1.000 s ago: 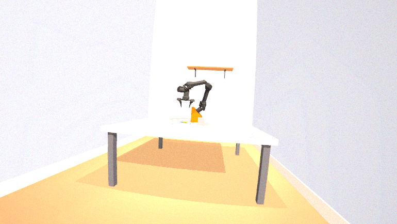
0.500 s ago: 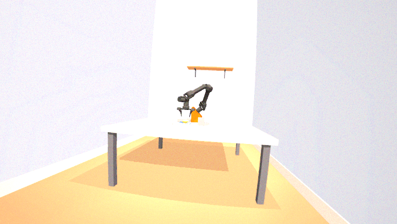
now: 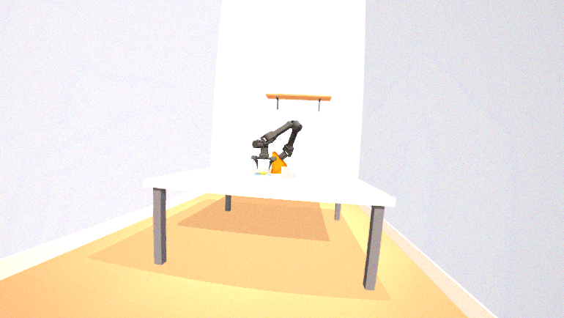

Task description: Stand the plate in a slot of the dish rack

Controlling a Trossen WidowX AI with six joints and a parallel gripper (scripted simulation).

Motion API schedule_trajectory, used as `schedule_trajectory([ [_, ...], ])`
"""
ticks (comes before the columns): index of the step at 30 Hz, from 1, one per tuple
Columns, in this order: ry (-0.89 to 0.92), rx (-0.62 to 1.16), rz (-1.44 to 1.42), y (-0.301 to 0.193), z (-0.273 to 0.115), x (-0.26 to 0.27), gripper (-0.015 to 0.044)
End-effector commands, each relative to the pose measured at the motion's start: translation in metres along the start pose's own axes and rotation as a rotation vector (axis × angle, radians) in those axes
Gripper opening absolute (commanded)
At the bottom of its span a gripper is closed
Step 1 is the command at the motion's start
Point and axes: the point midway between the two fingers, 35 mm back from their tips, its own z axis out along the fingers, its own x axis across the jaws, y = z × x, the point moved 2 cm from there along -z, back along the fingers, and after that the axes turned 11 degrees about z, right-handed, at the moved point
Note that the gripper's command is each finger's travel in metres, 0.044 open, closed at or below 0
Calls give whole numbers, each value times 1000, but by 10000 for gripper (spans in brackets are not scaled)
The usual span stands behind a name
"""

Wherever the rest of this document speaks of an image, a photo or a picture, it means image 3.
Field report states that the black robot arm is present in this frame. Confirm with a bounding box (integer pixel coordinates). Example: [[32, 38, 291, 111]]
[[252, 120, 303, 161]]

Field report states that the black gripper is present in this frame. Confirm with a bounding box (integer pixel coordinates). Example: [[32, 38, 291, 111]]
[[251, 149, 277, 170]]

